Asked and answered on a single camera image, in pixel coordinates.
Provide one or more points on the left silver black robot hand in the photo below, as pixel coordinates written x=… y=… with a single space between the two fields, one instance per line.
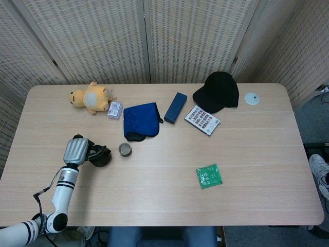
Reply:
x=75 y=150

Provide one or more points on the black teapot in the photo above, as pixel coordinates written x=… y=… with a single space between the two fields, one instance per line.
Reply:
x=104 y=159

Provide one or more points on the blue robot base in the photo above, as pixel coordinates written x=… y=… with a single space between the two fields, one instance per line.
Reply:
x=159 y=236

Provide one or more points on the dark green tea cup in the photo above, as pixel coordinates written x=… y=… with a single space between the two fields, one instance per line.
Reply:
x=125 y=150

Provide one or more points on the yellow plush toy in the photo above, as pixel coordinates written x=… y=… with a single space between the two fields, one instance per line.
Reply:
x=90 y=99

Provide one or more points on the small clear purple box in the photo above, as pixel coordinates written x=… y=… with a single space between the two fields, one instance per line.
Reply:
x=115 y=110

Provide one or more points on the black fabric eye mask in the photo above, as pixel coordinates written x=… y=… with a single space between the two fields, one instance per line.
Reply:
x=135 y=137

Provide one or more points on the blue cloth pouch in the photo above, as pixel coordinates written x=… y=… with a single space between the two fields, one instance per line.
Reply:
x=141 y=119

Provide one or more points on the dark blue rectangular box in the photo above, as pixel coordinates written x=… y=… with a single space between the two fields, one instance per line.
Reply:
x=175 y=108

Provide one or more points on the woven folding screen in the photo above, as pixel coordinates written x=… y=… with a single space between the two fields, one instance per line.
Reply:
x=102 y=38

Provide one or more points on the printed flat card box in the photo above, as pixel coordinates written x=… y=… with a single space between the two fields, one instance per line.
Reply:
x=202 y=120

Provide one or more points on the green tea packet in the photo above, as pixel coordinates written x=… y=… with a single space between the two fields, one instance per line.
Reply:
x=209 y=176

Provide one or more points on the black baseball cap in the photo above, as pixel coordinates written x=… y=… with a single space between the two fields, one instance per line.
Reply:
x=218 y=92

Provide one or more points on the white round disc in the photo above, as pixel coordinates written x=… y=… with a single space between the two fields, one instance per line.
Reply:
x=252 y=98

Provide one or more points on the white sneaker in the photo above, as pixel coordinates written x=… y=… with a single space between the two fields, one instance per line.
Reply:
x=318 y=167

